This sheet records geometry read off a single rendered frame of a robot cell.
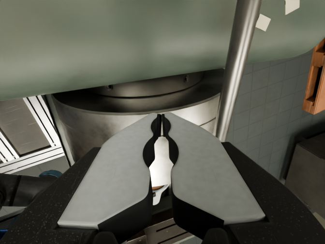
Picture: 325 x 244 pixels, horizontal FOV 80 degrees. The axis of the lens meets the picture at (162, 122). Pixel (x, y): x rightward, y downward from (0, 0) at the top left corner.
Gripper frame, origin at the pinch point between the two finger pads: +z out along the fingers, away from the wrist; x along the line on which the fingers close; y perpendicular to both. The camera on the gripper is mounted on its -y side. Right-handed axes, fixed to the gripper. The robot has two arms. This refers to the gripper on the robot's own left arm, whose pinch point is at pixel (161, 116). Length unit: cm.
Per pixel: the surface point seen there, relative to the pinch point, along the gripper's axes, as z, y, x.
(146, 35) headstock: 7.2, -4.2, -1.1
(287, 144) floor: 198, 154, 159
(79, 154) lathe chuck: 12.5, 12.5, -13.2
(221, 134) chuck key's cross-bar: 2.7, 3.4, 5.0
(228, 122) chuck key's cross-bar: 2.3, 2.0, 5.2
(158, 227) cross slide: 36, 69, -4
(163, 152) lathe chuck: 9.5, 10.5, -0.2
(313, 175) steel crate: 160, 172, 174
